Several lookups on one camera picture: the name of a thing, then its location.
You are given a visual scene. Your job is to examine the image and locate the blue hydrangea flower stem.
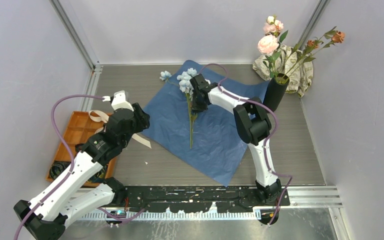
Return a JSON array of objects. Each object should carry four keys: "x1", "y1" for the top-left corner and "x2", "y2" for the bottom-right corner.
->
[{"x1": 176, "y1": 68, "x2": 198, "y2": 149}]

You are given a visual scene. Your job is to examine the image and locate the cream ribbon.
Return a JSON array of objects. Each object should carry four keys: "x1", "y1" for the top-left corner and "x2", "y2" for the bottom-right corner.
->
[{"x1": 87, "y1": 110, "x2": 152, "y2": 149}]

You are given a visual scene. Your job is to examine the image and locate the blue paper flower bouquet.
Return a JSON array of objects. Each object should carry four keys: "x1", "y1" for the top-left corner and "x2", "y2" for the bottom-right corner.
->
[{"x1": 142, "y1": 60, "x2": 268, "y2": 187}]

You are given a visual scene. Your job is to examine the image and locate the pink rose flower stem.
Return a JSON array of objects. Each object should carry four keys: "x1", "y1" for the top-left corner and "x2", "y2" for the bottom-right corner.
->
[{"x1": 254, "y1": 15, "x2": 288, "y2": 80}]

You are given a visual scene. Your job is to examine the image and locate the orange rose flower stem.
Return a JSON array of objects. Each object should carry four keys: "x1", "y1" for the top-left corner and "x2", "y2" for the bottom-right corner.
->
[{"x1": 276, "y1": 26, "x2": 346, "y2": 84}]

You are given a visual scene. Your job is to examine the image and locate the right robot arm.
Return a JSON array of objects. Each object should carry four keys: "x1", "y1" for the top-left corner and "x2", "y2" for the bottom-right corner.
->
[{"x1": 190, "y1": 74, "x2": 282, "y2": 206}]

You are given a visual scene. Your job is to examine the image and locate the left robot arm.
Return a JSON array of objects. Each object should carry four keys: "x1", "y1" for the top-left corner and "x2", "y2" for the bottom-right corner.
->
[{"x1": 13, "y1": 103, "x2": 150, "y2": 240}]

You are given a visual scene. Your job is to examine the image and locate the black vase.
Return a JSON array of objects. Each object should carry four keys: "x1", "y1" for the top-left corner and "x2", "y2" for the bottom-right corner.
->
[{"x1": 262, "y1": 73, "x2": 290, "y2": 112}]

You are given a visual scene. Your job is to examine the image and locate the small blue flower sprig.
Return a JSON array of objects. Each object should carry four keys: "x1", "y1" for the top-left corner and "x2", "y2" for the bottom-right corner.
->
[{"x1": 159, "y1": 70, "x2": 179, "y2": 87}]

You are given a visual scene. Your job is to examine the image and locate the orange wooden tray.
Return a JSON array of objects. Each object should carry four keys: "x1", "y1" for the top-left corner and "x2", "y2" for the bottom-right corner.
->
[{"x1": 46, "y1": 111, "x2": 117, "y2": 188}]

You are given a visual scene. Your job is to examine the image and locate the rolled dark item front right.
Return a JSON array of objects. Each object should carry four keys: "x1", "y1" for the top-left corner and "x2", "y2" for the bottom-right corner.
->
[{"x1": 87, "y1": 167, "x2": 107, "y2": 184}]

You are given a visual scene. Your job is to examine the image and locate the rolled dark item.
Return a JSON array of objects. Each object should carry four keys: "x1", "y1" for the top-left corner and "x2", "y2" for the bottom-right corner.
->
[
  {"x1": 87, "y1": 167, "x2": 107, "y2": 184},
  {"x1": 49, "y1": 161, "x2": 71, "y2": 180}
]

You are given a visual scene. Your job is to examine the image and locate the rolled dark item front left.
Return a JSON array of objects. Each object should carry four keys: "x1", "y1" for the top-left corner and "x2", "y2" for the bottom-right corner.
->
[{"x1": 49, "y1": 161, "x2": 71, "y2": 180}]

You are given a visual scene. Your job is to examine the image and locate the patterned cream cloth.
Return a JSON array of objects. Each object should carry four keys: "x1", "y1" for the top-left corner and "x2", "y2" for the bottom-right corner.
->
[{"x1": 252, "y1": 45, "x2": 314, "y2": 98}]

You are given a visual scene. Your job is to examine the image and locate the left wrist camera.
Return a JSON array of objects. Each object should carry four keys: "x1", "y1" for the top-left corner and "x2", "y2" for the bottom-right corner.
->
[{"x1": 102, "y1": 90, "x2": 134, "y2": 111}]

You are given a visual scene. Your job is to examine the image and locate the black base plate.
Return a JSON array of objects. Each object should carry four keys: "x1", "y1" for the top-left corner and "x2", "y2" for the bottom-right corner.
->
[{"x1": 94, "y1": 185, "x2": 291, "y2": 215}]

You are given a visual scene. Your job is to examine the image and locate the aluminium rail frame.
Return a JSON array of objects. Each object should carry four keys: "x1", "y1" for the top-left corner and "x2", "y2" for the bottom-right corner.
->
[{"x1": 41, "y1": 64, "x2": 349, "y2": 240}]

